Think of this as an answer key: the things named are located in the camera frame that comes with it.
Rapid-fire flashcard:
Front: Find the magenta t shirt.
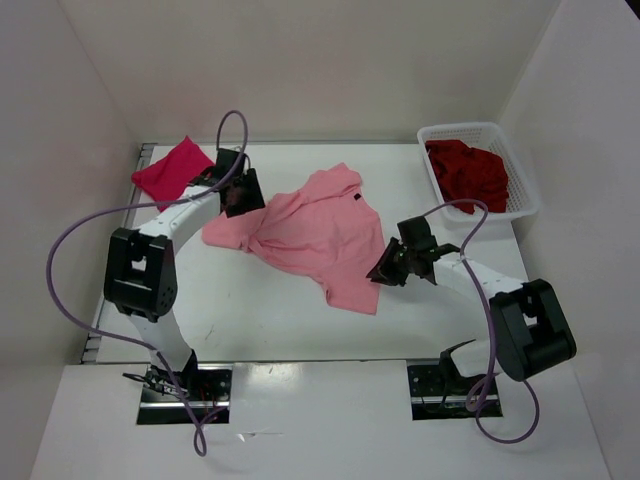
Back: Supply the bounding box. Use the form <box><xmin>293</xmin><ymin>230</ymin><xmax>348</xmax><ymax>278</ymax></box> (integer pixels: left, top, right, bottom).
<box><xmin>131</xmin><ymin>136</ymin><xmax>214</xmax><ymax>203</ymax></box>

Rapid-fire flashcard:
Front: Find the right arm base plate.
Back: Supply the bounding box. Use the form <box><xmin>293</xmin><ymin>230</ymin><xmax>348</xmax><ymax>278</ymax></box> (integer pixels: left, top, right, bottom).
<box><xmin>407</xmin><ymin>361</ymin><xmax>480</xmax><ymax>421</ymax></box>

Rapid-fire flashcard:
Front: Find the dark red t shirt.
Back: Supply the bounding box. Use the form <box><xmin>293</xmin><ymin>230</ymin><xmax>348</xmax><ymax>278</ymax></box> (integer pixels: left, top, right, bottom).
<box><xmin>425</xmin><ymin>139</ymin><xmax>509</xmax><ymax>213</ymax></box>

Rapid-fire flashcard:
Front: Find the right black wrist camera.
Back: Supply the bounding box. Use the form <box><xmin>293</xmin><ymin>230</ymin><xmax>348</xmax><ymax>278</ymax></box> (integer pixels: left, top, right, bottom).
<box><xmin>397</xmin><ymin>216</ymin><xmax>437</xmax><ymax>250</ymax></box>

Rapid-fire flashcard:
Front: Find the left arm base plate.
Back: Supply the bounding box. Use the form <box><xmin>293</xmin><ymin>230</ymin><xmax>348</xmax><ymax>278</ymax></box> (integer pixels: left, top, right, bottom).
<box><xmin>123</xmin><ymin>364</ymin><xmax>233</xmax><ymax>425</ymax></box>

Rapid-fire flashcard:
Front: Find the light pink t shirt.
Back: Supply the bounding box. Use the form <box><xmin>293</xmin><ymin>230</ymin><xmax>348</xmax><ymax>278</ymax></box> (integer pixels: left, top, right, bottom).
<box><xmin>201</xmin><ymin>163</ymin><xmax>385</xmax><ymax>315</ymax></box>

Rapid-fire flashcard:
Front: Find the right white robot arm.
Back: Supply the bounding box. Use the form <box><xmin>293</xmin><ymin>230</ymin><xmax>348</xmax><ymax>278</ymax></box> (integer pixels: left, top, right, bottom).
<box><xmin>367</xmin><ymin>238</ymin><xmax>577</xmax><ymax>393</ymax></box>

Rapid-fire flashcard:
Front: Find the white plastic laundry basket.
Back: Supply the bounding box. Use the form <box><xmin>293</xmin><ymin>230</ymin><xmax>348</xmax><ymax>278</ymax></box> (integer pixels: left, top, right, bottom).
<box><xmin>416</xmin><ymin>122</ymin><xmax>541</xmax><ymax>222</ymax></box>

